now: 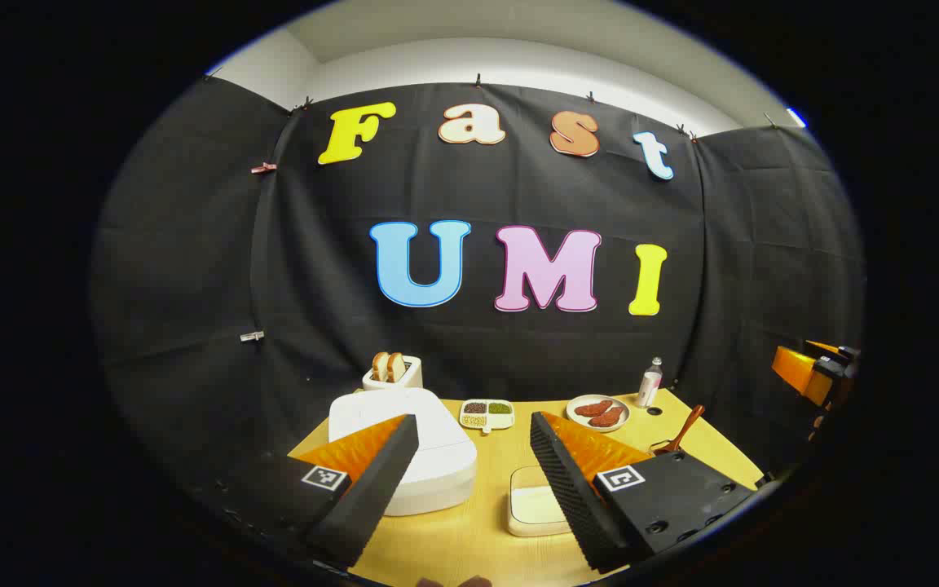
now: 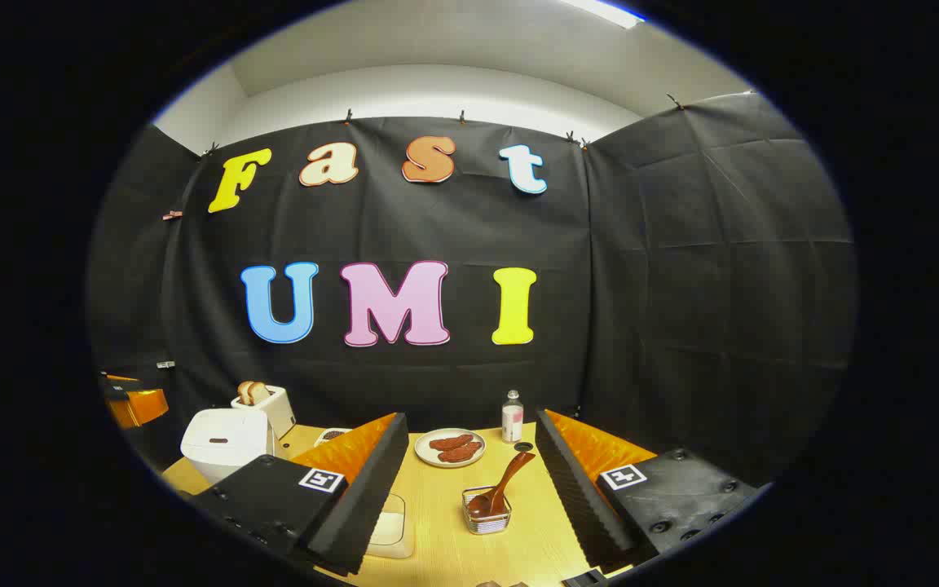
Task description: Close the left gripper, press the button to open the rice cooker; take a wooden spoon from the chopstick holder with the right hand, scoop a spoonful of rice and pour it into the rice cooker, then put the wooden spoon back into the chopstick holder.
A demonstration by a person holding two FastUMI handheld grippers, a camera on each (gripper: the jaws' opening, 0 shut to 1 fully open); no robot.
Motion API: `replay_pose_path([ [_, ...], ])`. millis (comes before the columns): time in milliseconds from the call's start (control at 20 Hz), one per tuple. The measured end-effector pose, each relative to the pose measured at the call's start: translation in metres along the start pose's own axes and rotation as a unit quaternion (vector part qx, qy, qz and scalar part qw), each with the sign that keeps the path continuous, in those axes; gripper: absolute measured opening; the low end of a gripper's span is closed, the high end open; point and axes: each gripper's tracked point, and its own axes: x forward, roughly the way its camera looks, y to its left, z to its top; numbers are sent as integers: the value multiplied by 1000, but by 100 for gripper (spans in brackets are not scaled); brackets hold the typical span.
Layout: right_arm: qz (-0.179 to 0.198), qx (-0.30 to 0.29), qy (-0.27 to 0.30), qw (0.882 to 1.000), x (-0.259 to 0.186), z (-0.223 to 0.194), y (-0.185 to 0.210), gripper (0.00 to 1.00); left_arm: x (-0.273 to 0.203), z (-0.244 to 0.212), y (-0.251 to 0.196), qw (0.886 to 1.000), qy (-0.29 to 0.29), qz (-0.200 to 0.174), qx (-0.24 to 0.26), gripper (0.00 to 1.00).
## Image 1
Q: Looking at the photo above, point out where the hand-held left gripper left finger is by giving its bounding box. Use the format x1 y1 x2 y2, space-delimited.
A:
213 414 420 570

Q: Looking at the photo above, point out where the white toaster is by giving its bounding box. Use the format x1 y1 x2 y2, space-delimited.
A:
362 356 423 391

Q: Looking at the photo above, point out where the white divided bean dish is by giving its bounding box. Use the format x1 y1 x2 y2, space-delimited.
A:
459 399 515 434

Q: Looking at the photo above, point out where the white round plate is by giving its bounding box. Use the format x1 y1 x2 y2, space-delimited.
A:
566 395 630 432

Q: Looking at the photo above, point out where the white rice cooker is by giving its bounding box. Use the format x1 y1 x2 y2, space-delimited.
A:
328 387 478 517

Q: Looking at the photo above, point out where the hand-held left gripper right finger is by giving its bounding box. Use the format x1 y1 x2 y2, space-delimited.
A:
530 411 756 572

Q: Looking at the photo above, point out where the clear container of white rice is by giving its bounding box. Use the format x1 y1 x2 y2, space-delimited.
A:
507 466 575 537

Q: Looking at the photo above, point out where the brown wooden spoon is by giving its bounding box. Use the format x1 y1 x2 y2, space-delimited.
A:
659 404 706 454

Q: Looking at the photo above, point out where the small clear bottle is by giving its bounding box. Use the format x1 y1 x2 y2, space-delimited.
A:
635 356 663 408

